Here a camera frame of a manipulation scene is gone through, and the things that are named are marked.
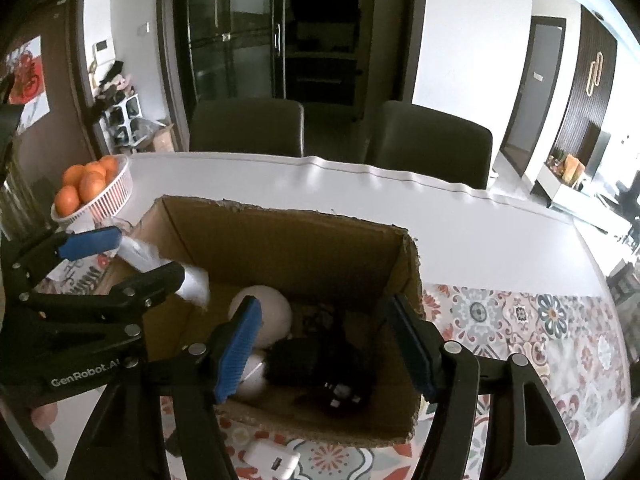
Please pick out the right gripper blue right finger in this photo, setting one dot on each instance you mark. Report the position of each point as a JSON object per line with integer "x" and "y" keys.
{"x": 419, "y": 343}

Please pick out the grey hallway door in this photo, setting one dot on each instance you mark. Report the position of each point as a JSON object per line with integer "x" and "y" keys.
{"x": 535, "y": 92}

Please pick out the black power adapter with cable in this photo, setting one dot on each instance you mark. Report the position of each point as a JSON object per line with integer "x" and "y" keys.
{"x": 348, "y": 368}

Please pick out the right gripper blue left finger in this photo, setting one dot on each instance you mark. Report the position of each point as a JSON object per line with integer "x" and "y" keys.
{"x": 232, "y": 345}

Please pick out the person's left hand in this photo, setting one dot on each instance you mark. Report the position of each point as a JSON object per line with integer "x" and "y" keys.
{"x": 44, "y": 416}

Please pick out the white round object in box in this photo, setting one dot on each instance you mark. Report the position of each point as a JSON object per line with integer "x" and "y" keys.
{"x": 277, "y": 314}

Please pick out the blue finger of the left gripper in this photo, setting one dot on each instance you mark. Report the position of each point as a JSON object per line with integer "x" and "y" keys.
{"x": 77, "y": 246}
{"x": 148, "y": 289}

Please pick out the dark glass cabinet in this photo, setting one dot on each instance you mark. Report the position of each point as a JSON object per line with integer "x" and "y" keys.
{"x": 346, "y": 56}

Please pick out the left dark dining chair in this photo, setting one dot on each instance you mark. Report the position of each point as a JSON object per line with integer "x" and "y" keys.
{"x": 250, "y": 126}

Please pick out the white shoe shelf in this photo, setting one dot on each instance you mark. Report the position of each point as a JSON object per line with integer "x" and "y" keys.
{"x": 122, "y": 122}

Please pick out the white tv console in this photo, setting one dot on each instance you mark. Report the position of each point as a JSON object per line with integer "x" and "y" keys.
{"x": 589, "y": 205}

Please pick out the white charger plug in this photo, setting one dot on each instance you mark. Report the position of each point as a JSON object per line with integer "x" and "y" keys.
{"x": 272, "y": 459}

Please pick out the red wall poster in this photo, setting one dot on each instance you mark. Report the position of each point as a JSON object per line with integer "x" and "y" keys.
{"x": 26, "y": 65}

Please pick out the brown cardboard box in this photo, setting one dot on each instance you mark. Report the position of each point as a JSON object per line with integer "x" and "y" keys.
{"x": 328, "y": 268}

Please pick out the dark dining chair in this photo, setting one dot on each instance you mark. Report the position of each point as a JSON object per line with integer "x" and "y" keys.
{"x": 250, "y": 126}
{"x": 407, "y": 137}

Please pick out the right dark dining chair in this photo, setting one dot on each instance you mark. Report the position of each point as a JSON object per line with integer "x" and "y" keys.
{"x": 407, "y": 137}

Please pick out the orange fruit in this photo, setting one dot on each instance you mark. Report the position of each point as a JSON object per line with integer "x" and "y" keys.
{"x": 73, "y": 175}
{"x": 91, "y": 185}
{"x": 66, "y": 201}

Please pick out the pink earbud case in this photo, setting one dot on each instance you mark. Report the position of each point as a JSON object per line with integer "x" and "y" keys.
{"x": 253, "y": 381}

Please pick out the white fruit basket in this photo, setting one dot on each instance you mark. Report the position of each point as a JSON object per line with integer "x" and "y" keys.
{"x": 109, "y": 202}

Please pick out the floral tissue pack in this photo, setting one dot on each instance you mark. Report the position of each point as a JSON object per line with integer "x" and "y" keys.
{"x": 60, "y": 276}

